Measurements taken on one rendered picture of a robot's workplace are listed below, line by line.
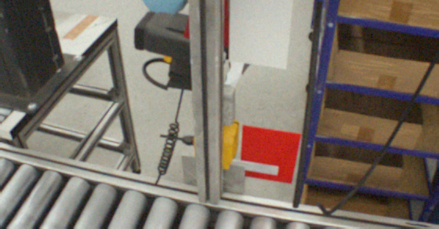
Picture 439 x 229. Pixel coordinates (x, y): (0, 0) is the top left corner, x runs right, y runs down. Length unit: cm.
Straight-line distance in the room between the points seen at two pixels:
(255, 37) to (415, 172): 106
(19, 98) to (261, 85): 150
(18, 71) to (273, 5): 70
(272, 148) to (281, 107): 146
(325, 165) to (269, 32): 84
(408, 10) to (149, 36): 65
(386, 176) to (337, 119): 30
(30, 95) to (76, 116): 114
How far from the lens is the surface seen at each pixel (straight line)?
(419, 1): 105
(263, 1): 57
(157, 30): 64
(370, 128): 125
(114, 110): 152
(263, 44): 60
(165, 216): 80
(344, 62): 111
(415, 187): 150
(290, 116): 215
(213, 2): 54
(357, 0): 104
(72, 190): 87
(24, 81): 110
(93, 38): 134
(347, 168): 138
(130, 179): 87
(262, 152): 75
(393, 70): 114
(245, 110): 216
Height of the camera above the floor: 140
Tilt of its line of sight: 40 degrees down
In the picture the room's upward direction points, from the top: straight up
